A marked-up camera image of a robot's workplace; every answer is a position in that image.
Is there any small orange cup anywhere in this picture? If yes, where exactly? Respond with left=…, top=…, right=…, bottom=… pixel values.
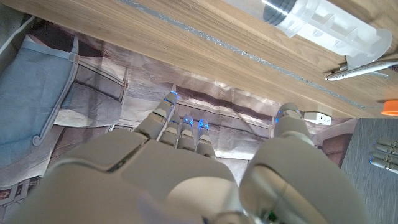
left=381, top=99, right=398, bottom=117

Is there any printed living room backdrop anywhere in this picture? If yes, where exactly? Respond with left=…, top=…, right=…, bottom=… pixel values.
left=0, top=2, right=358, bottom=215

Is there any white power strip box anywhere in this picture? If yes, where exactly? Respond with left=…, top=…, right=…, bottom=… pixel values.
left=303, top=111, right=332, bottom=126

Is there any large clear plastic syringe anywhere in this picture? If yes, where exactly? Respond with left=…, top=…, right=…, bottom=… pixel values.
left=223, top=0, right=393, bottom=71

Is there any white toy plane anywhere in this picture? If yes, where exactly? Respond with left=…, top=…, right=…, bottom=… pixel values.
left=325, top=60, right=398, bottom=82

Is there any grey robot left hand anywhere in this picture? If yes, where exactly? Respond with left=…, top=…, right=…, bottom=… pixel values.
left=369, top=138, right=398, bottom=175

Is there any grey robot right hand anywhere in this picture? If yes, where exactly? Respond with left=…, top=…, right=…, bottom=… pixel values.
left=6, top=91, right=371, bottom=224

